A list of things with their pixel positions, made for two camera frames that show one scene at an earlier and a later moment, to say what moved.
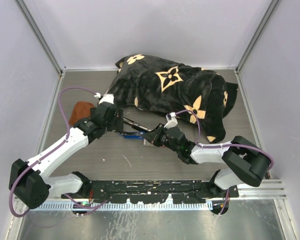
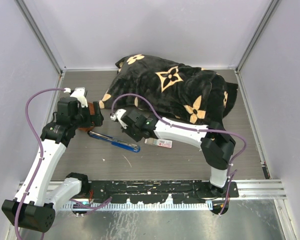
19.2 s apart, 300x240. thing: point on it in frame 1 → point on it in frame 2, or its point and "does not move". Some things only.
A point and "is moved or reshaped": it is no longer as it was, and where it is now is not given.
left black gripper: (117, 122) → (98, 117)
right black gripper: (154, 136) → (127, 131)
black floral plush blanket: (199, 95) does not move
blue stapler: (136, 135) is moved or reshaped
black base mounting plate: (184, 191) does not move
